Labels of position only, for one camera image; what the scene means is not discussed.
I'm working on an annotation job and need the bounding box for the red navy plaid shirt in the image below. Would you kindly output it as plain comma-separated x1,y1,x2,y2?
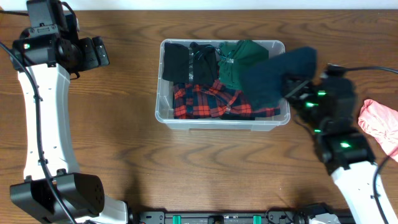
173,80,280,120

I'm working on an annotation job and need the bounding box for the clear plastic storage bin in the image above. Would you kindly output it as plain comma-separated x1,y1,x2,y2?
155,39,291,131

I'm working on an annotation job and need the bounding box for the navy garment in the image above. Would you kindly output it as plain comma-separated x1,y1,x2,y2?
239,47,317,111

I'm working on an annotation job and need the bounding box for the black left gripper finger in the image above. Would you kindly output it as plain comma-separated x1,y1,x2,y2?
92,37,110,66
79,38,99,71

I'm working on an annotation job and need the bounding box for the pink garment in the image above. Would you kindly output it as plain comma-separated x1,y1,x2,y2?
358,99,397,161

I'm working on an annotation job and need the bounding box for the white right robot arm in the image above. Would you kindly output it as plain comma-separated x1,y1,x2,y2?
282,77,397,223

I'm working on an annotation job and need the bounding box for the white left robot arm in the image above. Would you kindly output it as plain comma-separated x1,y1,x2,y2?
7,0,130,223

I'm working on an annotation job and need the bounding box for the dark green garment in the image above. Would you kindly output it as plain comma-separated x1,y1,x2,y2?
218,40,269,90

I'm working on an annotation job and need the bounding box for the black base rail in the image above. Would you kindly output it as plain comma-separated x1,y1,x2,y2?
136,211,355,224

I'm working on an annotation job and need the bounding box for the black garment with tape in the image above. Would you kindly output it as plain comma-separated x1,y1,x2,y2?
162,42,218,85

